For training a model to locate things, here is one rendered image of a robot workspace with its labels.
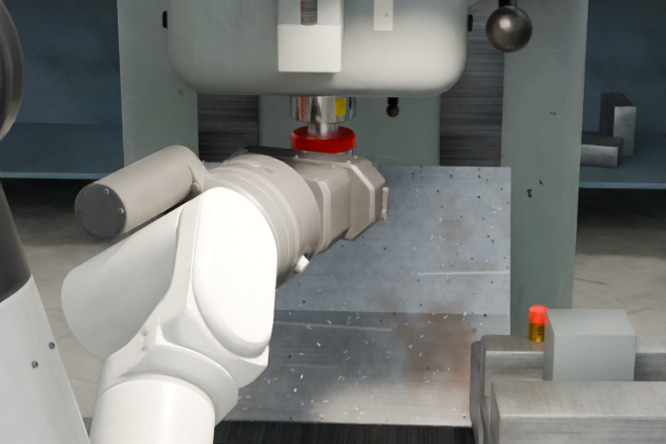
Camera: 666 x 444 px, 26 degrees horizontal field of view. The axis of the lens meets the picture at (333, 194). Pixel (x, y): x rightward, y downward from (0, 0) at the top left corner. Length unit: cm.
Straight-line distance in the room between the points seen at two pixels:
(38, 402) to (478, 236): 89
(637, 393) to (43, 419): 58
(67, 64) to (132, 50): 404
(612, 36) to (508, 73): 392
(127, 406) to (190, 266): 8
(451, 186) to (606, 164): 340
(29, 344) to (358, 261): 86
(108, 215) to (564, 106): 69
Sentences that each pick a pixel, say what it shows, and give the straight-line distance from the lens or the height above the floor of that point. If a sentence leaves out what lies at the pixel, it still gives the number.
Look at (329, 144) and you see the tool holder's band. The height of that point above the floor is 127.
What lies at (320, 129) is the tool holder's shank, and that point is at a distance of 103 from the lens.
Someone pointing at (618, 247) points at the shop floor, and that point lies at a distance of 477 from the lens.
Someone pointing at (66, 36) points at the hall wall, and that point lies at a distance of 545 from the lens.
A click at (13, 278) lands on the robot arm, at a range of 57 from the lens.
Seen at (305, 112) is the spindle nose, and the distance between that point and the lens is 102.
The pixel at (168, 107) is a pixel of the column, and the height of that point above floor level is 120.
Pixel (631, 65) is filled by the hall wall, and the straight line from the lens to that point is 536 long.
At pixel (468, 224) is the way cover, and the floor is 109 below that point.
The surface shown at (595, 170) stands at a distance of 478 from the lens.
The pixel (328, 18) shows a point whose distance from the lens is 90.
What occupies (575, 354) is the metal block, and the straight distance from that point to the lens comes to 108.
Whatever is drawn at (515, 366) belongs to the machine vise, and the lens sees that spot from 113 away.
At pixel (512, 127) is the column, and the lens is 143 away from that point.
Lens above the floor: 153
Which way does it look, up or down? 17 degrees down
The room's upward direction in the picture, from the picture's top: straight up
